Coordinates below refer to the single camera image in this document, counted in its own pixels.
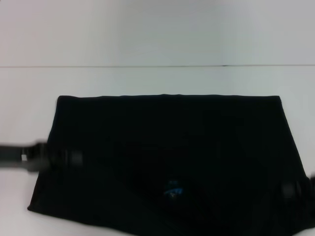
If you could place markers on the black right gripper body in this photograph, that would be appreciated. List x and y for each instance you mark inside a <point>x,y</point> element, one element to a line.
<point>312,185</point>

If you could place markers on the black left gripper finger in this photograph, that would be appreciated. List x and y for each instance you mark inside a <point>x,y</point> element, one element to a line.
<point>75,157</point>

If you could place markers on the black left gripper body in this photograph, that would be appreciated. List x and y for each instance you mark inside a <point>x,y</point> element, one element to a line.
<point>12,156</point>

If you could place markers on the black T-shirt with FREE print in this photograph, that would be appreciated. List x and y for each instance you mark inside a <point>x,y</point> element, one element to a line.
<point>172,147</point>

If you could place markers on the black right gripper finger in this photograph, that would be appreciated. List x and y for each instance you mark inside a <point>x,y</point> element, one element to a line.
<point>291,188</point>

